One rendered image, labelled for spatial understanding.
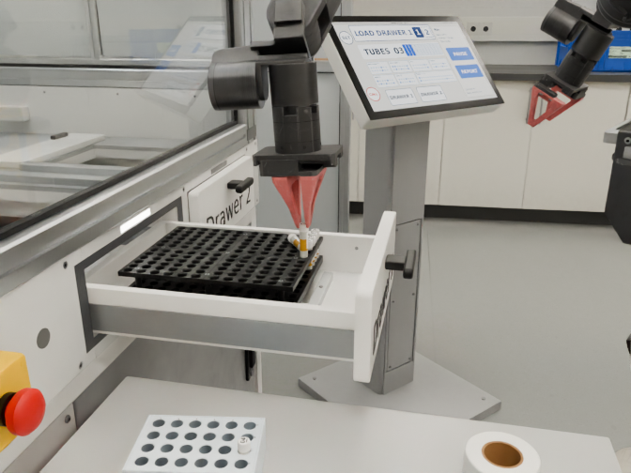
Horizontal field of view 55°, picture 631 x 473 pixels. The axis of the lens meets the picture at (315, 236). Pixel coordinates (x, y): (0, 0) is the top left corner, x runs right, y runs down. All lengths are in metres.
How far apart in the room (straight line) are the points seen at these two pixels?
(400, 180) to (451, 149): 1.99
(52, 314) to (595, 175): 3.50
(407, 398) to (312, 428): 1.34
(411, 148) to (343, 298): 1.00
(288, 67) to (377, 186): 1.09
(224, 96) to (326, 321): 0.29
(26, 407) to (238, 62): 0.43
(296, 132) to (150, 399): 0.36
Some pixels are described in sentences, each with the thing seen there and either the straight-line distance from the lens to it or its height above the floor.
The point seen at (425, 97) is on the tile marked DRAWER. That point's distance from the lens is 1.65.
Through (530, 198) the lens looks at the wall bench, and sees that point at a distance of 3.86.
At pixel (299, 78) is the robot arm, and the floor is 1.13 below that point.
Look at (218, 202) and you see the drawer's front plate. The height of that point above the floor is 0.89.
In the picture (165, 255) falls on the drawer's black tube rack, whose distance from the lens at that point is 0.81.
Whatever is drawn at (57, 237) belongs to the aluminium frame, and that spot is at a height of 0.97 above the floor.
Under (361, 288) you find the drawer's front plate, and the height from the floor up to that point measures 0.93.
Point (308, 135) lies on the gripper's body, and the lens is 0.72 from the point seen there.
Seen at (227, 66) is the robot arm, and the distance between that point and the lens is 0.74.
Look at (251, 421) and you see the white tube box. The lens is 0.66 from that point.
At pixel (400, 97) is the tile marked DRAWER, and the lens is 1.59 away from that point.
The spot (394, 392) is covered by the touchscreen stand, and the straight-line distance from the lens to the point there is 2.05.
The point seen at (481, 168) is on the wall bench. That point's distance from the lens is 3.77.
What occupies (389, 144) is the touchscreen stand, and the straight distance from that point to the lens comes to 1.71.
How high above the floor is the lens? 1.19
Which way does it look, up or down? 20 degrees down
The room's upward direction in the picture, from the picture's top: straight up
